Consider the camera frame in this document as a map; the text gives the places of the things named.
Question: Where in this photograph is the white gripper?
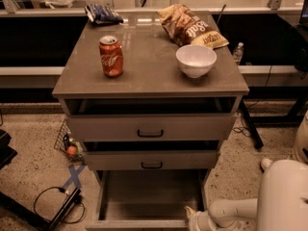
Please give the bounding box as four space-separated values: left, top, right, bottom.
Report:
185 206 238 231

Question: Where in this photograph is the grey bottom drawer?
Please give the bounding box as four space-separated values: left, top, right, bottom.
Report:
86 169 207 231

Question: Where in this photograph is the grey drawer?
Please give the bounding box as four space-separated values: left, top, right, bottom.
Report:
86 169 207 231
83 141 219 170
64 97 238 141

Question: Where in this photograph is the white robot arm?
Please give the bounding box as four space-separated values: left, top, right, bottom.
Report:
185 160 308 231

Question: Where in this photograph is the grey top drawer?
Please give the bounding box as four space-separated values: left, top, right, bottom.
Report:
64 97 238 141

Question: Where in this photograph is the grey middle drawer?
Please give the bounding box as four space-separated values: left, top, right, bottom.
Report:
83 141 219 170

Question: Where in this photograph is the grey drawer cabinet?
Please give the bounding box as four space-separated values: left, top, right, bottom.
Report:
52 11 250 210

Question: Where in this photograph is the white orange sneaker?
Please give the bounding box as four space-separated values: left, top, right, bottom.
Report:
260 158 273 171

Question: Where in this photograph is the black table leg right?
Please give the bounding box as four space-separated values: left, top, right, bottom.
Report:
239 100 264 149

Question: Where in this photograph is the beige trouser leg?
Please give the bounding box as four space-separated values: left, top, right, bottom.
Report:
293 111 308 164

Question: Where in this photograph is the white bowl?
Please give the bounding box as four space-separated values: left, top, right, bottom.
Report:
175 44 217 79

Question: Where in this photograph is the clear plastic water bottle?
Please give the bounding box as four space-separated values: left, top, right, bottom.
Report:
232 42 244 64

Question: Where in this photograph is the black stand leg left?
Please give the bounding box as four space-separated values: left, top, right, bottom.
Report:
0 187 82 231

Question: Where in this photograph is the red soda can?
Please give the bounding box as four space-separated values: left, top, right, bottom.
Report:
99 36 123 77

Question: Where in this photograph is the brown chip bag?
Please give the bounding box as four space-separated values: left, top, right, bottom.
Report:
158 4 229 49

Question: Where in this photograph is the black object left edge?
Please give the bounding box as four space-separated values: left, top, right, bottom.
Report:
0 129 17 169

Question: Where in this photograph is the blue snack bag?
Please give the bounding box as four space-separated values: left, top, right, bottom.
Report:
85 4 123 25

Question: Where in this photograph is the black cable on floor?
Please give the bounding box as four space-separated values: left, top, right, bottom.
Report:
33 186 87 225

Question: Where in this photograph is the wire basket with items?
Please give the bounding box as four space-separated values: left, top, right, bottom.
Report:
54 121 84 162

